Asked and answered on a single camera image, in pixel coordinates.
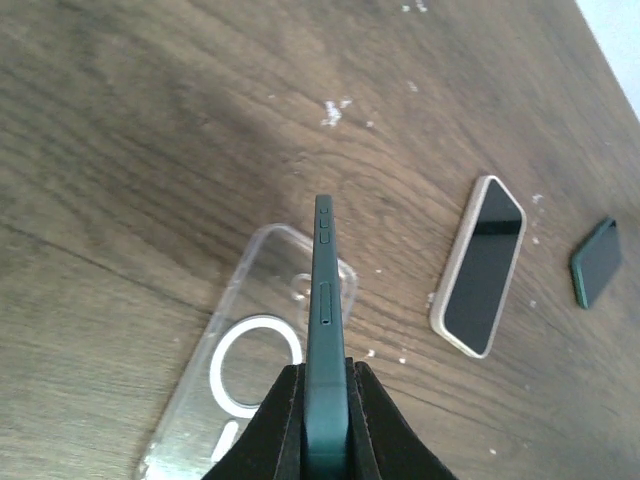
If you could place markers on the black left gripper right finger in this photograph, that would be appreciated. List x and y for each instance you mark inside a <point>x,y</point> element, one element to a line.
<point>381,443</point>

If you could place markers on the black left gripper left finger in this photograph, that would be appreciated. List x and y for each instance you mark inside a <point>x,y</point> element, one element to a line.
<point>271,445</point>

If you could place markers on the clear magsafe phone case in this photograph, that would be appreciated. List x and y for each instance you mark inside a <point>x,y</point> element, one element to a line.
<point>258,328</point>

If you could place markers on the pale pink phone case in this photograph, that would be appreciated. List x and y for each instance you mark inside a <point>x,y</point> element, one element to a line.
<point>460,260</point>

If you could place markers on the dark green phone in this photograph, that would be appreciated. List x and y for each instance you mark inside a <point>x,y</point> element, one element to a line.
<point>595,261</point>

